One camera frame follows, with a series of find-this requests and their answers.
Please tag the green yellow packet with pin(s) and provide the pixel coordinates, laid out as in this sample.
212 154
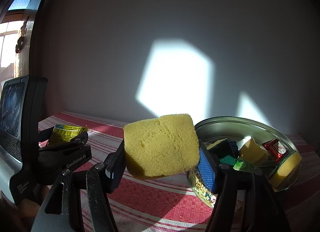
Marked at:
242 165

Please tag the red striped tablecloth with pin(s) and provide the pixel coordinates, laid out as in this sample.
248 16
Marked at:
155 197

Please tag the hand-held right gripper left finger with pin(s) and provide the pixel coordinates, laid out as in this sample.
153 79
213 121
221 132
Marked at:
115 172

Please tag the yellow snack packet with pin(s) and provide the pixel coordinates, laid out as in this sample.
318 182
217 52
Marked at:
63 134

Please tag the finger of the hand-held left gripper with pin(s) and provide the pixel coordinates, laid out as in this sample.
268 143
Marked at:
44 134
75 142

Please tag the red snack packet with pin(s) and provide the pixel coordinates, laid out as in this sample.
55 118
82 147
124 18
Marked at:
273 148

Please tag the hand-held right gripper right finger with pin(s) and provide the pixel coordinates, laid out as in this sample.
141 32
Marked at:
207 172

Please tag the round metal cookie tin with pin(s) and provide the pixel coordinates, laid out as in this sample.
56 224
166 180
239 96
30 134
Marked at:
220 127

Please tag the hanging door ornament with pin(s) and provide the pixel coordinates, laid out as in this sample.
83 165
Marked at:
19 44

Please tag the blue object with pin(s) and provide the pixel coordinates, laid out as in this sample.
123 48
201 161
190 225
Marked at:
233 145

